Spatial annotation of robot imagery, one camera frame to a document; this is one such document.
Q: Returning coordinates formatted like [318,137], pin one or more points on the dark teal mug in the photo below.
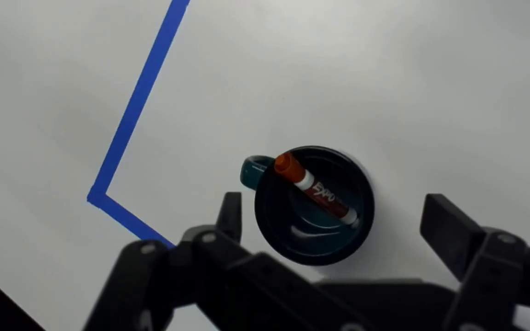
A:
[313,204]

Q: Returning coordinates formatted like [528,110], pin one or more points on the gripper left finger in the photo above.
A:
[228,276]

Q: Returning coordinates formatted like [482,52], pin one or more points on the orange dry erase marker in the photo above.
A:
[313,186]

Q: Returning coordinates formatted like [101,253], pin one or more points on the blue tape line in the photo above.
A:
[141,92]

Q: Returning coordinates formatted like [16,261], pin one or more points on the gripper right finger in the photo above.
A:
[486,262]

